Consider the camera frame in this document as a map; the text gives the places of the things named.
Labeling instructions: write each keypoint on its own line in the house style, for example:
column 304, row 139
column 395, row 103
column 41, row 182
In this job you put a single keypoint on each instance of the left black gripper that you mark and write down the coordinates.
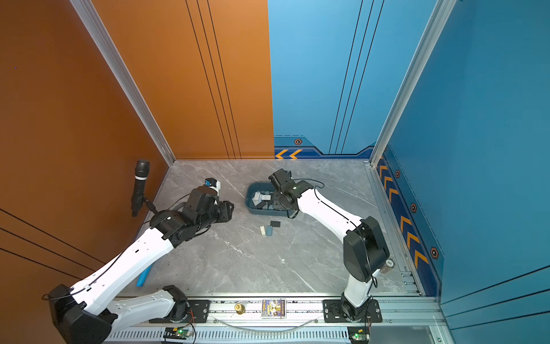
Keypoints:
column 225, row 208

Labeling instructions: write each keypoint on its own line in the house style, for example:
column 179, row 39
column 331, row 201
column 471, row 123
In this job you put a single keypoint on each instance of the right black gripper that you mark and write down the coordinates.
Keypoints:
column 276, row 201

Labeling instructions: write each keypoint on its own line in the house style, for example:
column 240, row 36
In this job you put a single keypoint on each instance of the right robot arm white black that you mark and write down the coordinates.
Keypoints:
column 365, row 250

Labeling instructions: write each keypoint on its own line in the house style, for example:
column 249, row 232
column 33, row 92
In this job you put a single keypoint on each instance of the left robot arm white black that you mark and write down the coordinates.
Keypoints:
column 88, row 311

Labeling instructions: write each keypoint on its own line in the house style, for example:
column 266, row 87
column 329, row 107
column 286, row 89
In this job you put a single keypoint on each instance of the teal plastic storage box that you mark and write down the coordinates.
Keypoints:
column 265, row 208

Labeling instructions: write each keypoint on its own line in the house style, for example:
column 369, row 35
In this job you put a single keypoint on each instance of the black microphone on stand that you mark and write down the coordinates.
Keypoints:
column 138, row 198

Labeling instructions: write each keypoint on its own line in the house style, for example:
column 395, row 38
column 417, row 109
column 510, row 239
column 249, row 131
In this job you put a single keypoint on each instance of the brown tape roll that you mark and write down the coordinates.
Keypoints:
column 388, row 266

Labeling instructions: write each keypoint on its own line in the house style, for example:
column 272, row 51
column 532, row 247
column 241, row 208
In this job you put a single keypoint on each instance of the left green circuit board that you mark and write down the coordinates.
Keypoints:
column 178, row 335

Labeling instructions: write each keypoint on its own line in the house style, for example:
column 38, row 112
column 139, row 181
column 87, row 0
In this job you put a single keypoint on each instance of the green circuit board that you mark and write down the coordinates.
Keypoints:
column 178, row 335
column 358, row 335

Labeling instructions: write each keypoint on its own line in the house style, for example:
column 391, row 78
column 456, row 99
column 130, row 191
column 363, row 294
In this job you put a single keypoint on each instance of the right green circuit board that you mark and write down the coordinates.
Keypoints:
column 358, row 335

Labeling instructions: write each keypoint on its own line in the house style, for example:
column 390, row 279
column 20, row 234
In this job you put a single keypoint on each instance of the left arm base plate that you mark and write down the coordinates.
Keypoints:
column 200, row 310

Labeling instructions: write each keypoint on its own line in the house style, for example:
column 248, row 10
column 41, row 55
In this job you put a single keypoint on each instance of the brass knob on rail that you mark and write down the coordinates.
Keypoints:
column 240, row 309

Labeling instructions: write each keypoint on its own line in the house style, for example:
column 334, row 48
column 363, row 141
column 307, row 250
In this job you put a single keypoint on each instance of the colourful card on rail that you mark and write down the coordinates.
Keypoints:
column 273, row 308

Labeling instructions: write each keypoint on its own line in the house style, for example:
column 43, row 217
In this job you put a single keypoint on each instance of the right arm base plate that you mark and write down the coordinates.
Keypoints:
column 331, row 310

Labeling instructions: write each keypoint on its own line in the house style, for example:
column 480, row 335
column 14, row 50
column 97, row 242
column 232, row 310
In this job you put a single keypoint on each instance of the aluminium front rail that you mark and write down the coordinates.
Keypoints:
column 307, row 308

